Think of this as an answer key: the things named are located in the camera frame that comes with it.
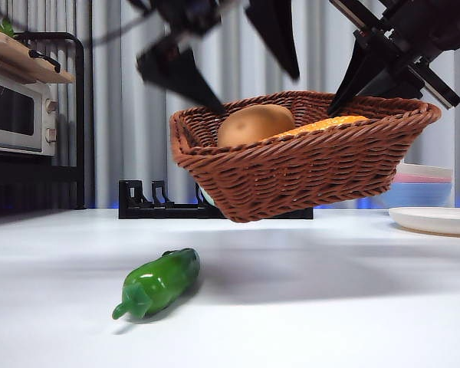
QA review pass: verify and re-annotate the cream bowl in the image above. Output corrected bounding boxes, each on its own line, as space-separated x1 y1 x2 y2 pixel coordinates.
398 163 454 181

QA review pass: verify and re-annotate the silver toaster oven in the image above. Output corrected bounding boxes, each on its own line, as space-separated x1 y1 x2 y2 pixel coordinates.
0 71 59 157

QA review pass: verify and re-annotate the wooden board with black handle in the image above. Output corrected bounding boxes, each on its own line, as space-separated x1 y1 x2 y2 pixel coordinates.
0 32 76 85

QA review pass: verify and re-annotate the grey curtain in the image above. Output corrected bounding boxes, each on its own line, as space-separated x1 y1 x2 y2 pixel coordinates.
0 0 460 211

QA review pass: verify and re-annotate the brown toy potato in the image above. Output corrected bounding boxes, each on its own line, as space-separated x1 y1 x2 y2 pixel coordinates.
217 103 296 149

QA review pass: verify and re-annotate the blue bowl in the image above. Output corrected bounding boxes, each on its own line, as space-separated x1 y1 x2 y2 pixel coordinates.
379 182 453 209

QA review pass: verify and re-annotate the pink bowl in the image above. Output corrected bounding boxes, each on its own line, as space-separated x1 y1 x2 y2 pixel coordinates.
393 172 453 186

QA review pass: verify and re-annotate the white flat plate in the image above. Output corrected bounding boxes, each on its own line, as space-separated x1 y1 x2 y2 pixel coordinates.
389 207 460 237

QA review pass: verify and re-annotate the black cable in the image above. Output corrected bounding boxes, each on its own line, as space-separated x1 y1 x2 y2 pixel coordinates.
87 9 168 44

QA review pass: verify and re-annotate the orange toy corn cob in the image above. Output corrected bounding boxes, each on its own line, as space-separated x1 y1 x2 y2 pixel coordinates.
270 114 371 140

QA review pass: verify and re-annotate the brown wicker basket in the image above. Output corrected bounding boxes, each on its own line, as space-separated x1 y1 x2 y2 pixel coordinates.
169 90 443 223

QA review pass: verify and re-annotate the green toy cucumber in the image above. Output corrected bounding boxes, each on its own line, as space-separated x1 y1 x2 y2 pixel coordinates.
112 248 201 320

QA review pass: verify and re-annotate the black plate rack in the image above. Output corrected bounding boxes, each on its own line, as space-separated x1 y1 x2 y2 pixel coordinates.
118 179 314 220

